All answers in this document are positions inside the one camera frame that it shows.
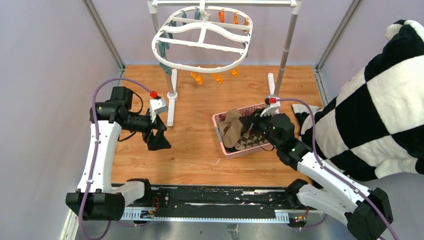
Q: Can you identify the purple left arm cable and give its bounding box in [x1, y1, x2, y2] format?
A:
[78, 77, 155, 240]

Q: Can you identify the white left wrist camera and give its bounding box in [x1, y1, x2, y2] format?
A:
[148, 98, 169, 124]

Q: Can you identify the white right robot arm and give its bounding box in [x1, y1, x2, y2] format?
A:
[239, 113, 393, 240]

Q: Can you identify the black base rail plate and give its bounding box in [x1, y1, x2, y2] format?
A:
[122, 185, 307, 223]

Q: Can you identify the brown argyle sock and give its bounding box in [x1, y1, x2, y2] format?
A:
[234, 131, 268, 151]

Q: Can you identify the white oval clip hanger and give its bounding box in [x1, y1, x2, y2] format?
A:
[151, 6, 254, 74]

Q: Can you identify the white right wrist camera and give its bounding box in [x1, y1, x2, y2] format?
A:
[260, 96, 281, 117]

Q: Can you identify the white metal drying rack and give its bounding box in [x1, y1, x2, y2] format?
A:
[147, 0, 303, 127]

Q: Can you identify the black white checkered blanket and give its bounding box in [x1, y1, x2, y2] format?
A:
[292, 19, 424, 182]

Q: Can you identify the tan sock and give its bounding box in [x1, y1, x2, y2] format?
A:
[217, 108, 243, 134]
[223, 118, 243, 148]

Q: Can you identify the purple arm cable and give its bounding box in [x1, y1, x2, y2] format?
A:
[274, 97, 400, 240]
[78, 77, 155, 240]

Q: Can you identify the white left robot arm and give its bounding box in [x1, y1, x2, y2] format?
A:
[65, 86, 172, 221]

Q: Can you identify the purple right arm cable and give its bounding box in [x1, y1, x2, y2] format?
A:
[274, 97, 400, 240]

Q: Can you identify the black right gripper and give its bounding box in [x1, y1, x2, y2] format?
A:
[239, 108, 281, 150]

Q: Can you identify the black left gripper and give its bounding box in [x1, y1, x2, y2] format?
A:
[123, 109, 172, 150]

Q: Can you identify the pink plastic basket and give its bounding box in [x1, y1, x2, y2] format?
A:
[212, 112, 274, 159]

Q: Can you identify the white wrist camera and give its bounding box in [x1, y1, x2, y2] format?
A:
[260, 96, 281, 117]
[148, 98, 169, 124]

